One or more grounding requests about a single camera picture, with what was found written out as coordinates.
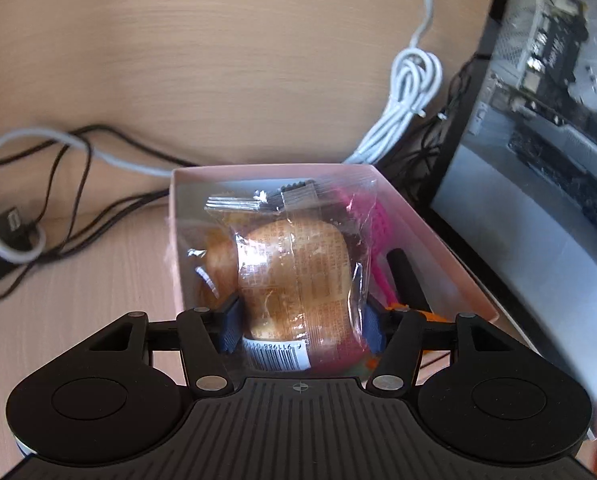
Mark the grey looped cable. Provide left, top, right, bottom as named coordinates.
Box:
left=0, top=127, right=180, bottom=265

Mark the glass side computer case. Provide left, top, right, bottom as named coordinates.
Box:
left=421, top=0, right=597, bottom=392

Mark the pink cardboard box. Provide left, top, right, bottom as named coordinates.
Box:
left=169, top=164, right=498, bottom=382

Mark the packaged bread with barcode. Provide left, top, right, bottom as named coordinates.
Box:
left=172, top=211, right=238, bottom=310

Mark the packaged round yellow bun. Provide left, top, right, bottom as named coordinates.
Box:
left=204, top=176, right=377, bottom=374

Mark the pink toy net scoop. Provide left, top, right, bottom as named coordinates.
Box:
left=335, top=188, right=399, bottom=309

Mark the white coiled cable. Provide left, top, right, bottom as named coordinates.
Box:
left=343, top=0, right=445, bottom=166

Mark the orange toy piece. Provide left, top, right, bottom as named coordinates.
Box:
left=368, top=301, right=453, bottom=376

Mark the black plush toy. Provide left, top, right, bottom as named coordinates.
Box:
left=387, top=248, right=431, bottom=313

